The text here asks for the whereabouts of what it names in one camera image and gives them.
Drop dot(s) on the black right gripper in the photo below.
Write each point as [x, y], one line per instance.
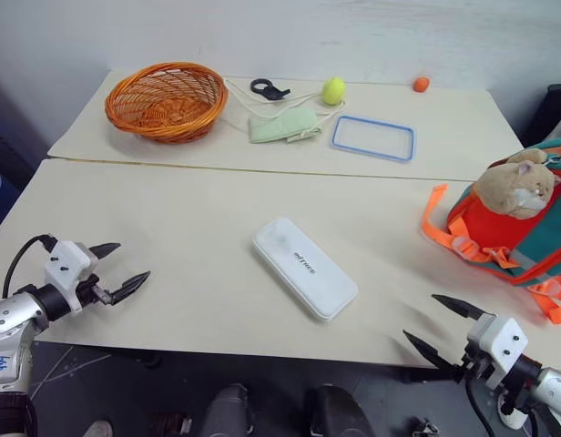
[478, 366]

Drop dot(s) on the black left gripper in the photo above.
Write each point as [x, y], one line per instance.
[90, 293]

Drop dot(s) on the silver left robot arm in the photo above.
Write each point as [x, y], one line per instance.
[12, 318]

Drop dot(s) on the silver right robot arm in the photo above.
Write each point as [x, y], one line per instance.
[553, 391]

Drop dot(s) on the orange green plush hamster backpack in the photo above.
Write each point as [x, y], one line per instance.
[499, 232]

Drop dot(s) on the white rectangular case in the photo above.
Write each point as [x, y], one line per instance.
[303, 268]

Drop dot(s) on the dark rounded shape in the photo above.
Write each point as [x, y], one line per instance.
[337, 412]
[228, 409]

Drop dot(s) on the grey shoe tip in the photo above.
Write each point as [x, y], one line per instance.
[98, 429]

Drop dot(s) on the orange wicker basket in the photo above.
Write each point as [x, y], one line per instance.
[166, 102]

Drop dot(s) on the clear lid with blue rim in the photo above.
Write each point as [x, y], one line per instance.
[372, 139]

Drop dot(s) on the black chair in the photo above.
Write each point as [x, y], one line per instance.
[551, 114]

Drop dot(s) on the small orange ball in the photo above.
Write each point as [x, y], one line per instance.
[421, 84]

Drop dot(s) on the yellow tennis ball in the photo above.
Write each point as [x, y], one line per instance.
[333, 90]

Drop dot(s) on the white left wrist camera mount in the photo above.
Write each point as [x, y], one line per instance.
[64, 266]

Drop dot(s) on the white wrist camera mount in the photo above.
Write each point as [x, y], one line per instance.
[64, 266]
[501, 339]

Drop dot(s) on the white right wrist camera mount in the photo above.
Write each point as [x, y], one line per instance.
[501, 339]

